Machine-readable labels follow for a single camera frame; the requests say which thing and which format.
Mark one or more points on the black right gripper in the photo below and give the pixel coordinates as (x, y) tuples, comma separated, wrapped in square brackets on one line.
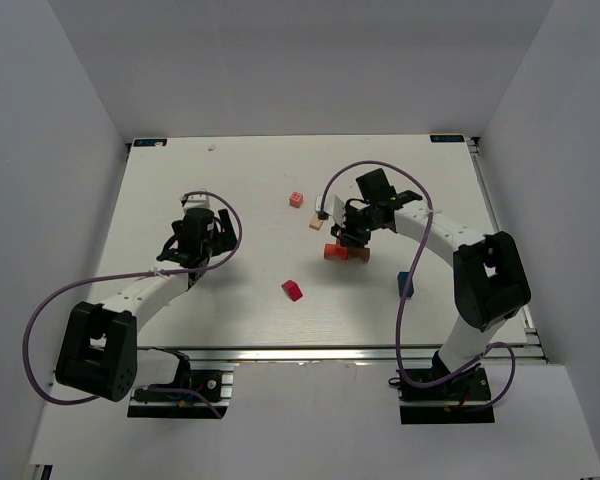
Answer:
[(353, 237)]

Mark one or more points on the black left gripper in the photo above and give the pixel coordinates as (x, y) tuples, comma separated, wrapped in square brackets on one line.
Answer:
[(185, 255)]

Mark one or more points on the red-orange rectangular block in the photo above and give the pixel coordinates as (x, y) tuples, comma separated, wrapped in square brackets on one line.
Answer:
[(335, 252)]

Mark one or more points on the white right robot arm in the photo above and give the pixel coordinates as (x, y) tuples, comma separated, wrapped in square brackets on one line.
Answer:
[(489, 282)]

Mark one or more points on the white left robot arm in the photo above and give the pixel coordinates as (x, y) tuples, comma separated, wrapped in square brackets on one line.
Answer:
[(98, 355)]

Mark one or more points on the brown rectangular block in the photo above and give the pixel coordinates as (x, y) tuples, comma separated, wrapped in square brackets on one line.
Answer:
[(358, 253)]

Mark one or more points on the cream rectangular wood block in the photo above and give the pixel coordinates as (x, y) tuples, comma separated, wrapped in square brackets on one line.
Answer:
[(316, 223)]

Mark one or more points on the blue rectangular block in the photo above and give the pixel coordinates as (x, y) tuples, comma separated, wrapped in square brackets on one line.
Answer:
[(404, 287)]

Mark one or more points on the red roof-shaped block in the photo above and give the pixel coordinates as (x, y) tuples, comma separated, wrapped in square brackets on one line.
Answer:
[(292, 290)]

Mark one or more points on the orange cube with window print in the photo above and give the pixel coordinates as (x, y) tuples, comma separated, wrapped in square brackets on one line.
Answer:
[(296, 200)]

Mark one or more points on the blue label left corner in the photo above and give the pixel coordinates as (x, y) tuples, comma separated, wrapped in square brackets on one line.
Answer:
[(149, 143)]

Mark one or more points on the blue label corner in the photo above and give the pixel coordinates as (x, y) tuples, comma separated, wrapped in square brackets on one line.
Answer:
[(149, 143), (447, 138)]

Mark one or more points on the blue label right corner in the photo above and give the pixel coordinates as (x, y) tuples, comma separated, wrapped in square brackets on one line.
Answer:
[(447, 138)]

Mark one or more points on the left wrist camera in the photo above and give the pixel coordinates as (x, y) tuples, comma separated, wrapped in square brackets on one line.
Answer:
[(199, 200)]

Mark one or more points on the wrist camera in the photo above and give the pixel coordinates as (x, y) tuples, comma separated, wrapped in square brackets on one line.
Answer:
[(199, 200), (330, 207)]

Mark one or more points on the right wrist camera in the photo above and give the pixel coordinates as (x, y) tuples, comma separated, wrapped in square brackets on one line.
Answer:
[(330, 207)]

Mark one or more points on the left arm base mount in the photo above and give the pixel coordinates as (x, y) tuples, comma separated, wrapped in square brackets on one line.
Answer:
[(175, 384)]

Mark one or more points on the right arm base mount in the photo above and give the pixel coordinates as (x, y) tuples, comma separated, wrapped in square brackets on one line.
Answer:
[(460, 401)]

